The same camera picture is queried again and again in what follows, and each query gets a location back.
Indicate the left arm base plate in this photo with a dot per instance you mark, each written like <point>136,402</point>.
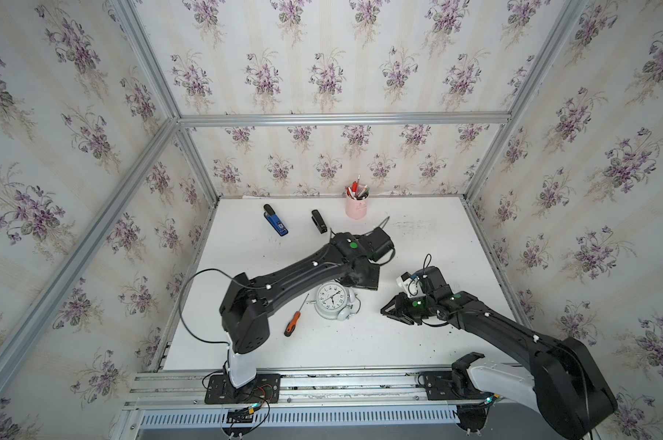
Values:
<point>264,388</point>

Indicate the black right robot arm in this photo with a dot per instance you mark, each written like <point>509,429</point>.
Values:
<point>556,378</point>

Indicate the pink pen cup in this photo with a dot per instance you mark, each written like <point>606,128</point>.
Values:
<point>356,206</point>

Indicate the orange handled screwdriver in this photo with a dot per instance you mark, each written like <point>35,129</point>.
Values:
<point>293,322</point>

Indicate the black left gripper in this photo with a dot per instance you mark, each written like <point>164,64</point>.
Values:
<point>374,285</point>

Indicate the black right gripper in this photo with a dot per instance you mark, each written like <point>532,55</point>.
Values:
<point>397,310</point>

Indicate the blue black stapler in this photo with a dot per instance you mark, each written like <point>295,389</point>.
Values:
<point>274,221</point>

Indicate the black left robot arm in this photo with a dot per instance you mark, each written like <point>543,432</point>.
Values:
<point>354,261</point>

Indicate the aluminium front rail frame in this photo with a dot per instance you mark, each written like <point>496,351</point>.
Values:
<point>363,385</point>

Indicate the white twin-bell alarm clock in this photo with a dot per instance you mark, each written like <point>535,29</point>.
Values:
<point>333,301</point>

